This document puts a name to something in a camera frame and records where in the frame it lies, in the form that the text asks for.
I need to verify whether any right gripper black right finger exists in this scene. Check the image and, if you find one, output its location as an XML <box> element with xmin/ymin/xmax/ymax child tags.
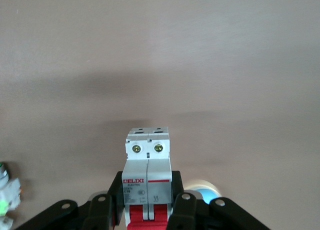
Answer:
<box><xmin>167</xmin><ymin>170</ymin><xmax>271</xmax><ymax>230</ymax></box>

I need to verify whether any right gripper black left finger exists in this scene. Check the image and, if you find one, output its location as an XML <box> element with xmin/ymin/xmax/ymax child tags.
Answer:
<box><xmin>23</xmin><ymin>171</ymin><xmax>125</xmax><ymax>230</ymax></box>

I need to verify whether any white circuit breaker red lever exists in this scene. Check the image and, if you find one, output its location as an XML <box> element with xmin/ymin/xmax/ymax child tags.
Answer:
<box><xmin>123</xmin><ymin>126</ymin><xmax>174</xmax><ymax>230</ymax></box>

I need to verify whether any round blue and cream knob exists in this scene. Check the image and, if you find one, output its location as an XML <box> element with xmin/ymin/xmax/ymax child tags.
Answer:
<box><xmin>184</xmin><ymin>179</ymin><xmax>222</xmax><ymax>206</ymax></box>

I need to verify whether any green push button switch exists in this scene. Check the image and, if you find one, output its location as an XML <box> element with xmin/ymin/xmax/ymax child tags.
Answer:
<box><xmin>0</xmin><ymin>161</ymin><xmax>23</xmax><ymax>212</ymax></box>

